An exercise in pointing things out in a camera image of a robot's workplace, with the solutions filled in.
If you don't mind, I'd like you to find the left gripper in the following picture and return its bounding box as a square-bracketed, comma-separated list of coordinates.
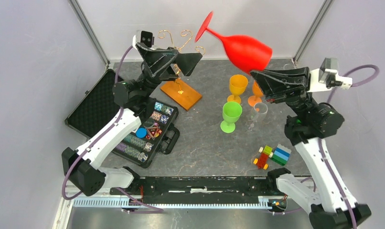
[136, 42, 202, 99]

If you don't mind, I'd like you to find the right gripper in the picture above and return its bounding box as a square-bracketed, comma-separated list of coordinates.
[251, 65, 318, 120]

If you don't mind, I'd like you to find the orange wine glass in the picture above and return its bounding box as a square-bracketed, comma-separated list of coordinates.
[247, 81, 263, 107]

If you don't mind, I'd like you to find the yellow wine glass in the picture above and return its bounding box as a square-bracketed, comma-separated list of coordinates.
[227, 74, 248, 104]

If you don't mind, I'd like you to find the red wine glass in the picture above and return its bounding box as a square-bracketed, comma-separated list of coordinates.
[194, 11, 273, 73]

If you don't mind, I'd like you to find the green wine glass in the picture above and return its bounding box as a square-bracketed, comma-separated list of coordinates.
[220, 102, 243, 133]

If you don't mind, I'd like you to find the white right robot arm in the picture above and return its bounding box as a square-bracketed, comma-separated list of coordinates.
[250, 67, 372, 229]

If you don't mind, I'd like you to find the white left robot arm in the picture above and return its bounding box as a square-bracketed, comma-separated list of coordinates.
[61, 42, 203, 200]

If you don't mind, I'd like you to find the blue white toy block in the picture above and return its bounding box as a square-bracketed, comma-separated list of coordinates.
[271, 144, 292, 166]

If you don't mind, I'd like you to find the black poker chip case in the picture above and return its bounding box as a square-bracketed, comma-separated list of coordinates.
[65, 69, 180, 168]

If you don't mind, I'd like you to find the red toy brick car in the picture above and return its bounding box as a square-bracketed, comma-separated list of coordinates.
[253, 146, 272, 170]

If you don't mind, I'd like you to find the gold wire glass rack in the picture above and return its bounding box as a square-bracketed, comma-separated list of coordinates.
[158, 30, 202, 111]

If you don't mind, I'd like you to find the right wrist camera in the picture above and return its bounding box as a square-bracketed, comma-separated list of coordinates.
[307, 58, 353, 93]

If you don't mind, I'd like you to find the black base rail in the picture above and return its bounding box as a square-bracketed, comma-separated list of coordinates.
[124, 176, 287, 211]

